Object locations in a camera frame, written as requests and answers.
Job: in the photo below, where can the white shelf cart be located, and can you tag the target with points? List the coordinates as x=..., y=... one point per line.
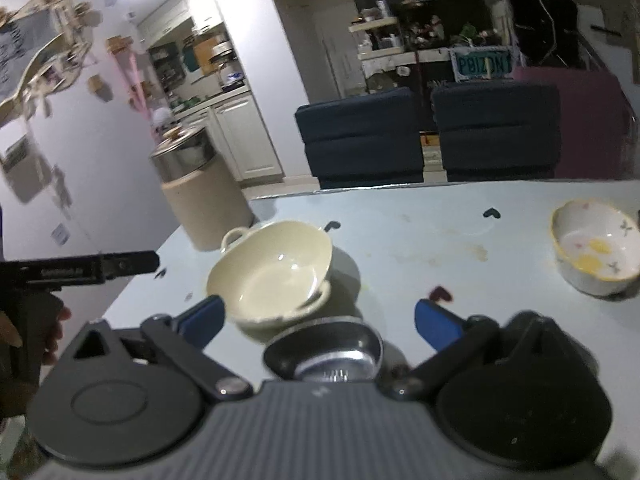
x=375, y=27

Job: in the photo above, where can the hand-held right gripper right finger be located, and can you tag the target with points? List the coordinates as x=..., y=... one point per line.
x=437, y=325

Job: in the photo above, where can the person's left hand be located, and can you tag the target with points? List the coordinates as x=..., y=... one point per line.
x=54, y=332

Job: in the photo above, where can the wooden cutting board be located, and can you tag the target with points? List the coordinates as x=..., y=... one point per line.
x=207, y=50

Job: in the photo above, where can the white lower kitchen cabinets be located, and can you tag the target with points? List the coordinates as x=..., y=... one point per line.
x=245, y=135

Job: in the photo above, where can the white fluffy pompom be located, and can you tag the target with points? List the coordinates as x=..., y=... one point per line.
x=162, y=117

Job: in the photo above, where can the white upper kitchen cabinets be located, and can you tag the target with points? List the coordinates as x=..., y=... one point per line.
x=175, y=10

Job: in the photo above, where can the teal licence plate sign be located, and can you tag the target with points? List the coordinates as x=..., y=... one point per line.
x=482, y=64

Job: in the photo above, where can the maroon chair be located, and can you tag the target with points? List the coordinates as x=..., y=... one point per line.
x=592, y=110

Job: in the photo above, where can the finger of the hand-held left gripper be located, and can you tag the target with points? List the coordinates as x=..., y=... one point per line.
x=130, y=264

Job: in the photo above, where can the black shelf rack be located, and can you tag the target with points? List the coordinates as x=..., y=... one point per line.
x=425, y=25

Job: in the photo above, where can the white staircase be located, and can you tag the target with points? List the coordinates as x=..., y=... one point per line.
x=615, y=45

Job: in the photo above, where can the white kitchen cabinets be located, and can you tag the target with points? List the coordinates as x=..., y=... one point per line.
x=175, y=10
x=245, y=135

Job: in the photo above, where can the floral yellow-rimmed bowl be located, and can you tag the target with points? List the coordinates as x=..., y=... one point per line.
x=592, y=247

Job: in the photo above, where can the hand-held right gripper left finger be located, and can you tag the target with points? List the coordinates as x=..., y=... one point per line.
x=202, y=317

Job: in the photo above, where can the beige canister with steel lid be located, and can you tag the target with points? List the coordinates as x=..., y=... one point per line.
x=205, y=205

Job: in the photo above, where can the white heart print tablecloth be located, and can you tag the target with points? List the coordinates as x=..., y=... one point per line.
x=425, y=240

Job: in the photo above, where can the black vest with white trim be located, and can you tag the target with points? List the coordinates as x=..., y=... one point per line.
x=540, y=10

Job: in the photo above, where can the navy blue chair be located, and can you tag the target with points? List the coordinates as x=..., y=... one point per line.
x=360, y=130
x=495, y=125

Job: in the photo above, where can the wall poster with photos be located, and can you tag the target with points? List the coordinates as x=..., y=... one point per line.
x=40, y=60

